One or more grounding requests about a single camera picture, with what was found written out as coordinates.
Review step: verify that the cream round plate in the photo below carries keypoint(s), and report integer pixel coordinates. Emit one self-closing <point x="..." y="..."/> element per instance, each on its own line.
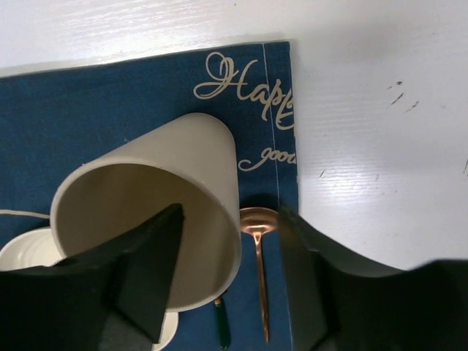
<point x="37" y="247"/>

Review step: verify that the gold knife green handle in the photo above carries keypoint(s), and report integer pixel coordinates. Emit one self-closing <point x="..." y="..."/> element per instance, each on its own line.
<point x="223" y="329"/>

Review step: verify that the dark blue cloth placemat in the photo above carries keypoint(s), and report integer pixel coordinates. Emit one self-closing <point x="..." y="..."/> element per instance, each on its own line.
<point x="54" y="122"/>

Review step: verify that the copper spoon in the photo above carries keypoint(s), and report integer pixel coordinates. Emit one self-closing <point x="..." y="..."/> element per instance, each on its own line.
<point x="257" y="222"/>

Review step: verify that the beige paper cup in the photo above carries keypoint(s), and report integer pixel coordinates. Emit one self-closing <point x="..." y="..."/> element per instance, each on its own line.
<point x="191" y="161"/>

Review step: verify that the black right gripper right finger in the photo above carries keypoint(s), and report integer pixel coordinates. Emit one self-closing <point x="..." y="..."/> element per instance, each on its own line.
<point x="340" y="300"/>

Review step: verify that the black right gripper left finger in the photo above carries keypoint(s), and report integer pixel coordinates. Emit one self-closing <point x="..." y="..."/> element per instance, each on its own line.
<point x="111" y="297"/>

